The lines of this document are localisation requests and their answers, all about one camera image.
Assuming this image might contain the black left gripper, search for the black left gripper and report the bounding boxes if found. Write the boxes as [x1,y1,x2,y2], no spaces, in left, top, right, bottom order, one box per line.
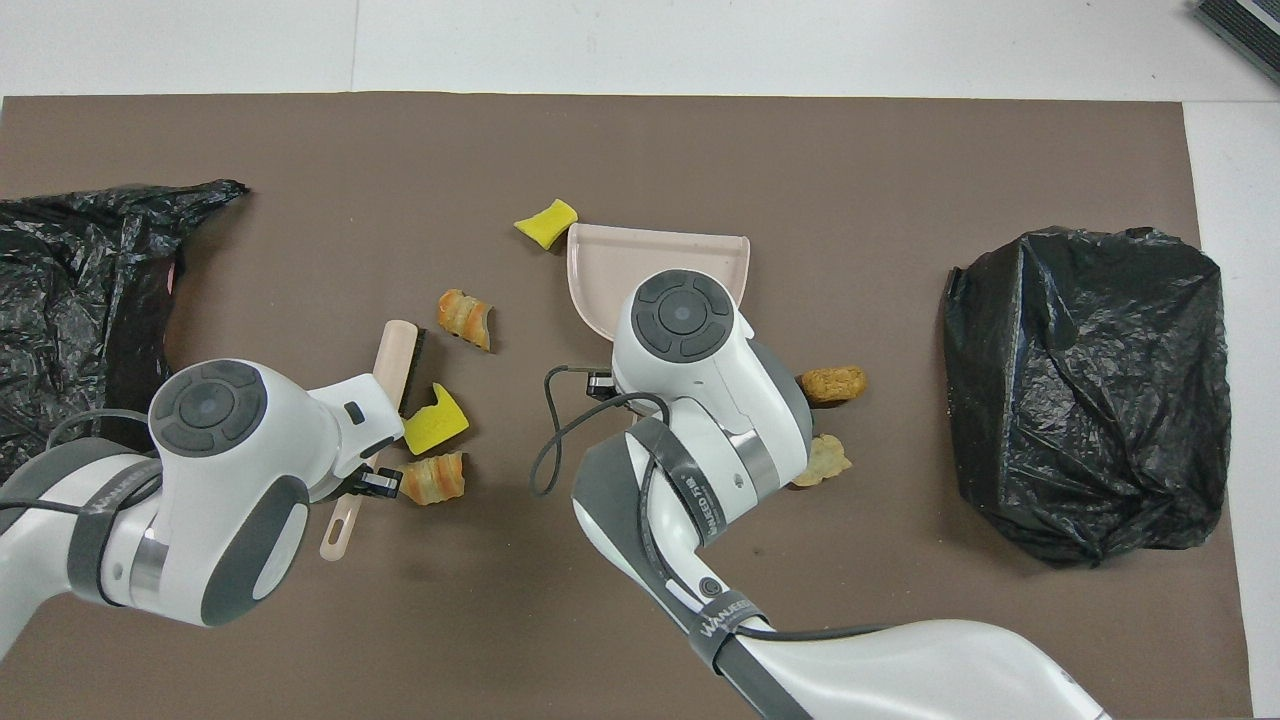
[348,465,403,501]

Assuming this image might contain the striped croissant piece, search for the striped croissant piece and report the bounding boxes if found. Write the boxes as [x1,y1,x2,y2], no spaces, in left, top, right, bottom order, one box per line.
[437,289,497,353]
[398,451,467,506]

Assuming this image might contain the yellow sponge piece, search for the yellow sponge piece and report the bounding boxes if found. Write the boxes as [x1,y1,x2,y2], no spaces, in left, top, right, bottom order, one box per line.
[513,198,580,252]
[403,383,470,456]

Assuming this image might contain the beige plastic dustpan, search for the beige plastic dustpan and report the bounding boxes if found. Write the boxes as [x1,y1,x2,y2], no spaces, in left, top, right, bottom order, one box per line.
[566,222,752,341]

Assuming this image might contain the beige hand brush black bristles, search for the beige hand brush black bristles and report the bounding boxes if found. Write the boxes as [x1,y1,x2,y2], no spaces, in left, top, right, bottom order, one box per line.
[319,319,429,562]

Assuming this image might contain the brown bread bun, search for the brown bread bun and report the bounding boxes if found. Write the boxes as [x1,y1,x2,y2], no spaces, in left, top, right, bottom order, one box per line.
[800,365,869,406]

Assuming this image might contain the pale bread piece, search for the pale bread piece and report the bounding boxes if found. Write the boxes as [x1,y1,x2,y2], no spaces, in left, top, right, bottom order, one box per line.
[793,433,854,489]

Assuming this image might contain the black bag over pink bin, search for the black bag over pink bin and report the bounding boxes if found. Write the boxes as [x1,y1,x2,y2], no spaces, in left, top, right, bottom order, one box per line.
[0,179,251,471]

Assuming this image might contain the black bag covered bin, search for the black bag covered bin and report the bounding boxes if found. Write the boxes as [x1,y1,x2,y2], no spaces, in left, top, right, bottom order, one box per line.
[943,226,1233,569]

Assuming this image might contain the large brown table mat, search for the large brown table mat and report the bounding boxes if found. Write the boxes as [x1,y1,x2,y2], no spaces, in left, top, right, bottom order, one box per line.
[0,92,1256,720]

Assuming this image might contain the dark grey ribbed device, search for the dark grey ribbed device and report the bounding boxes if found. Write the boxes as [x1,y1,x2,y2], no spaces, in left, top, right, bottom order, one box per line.
[1192,0,1280,86]

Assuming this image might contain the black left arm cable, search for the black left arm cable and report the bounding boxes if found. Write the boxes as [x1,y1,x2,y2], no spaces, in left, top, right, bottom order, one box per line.
[0,405,166,519]

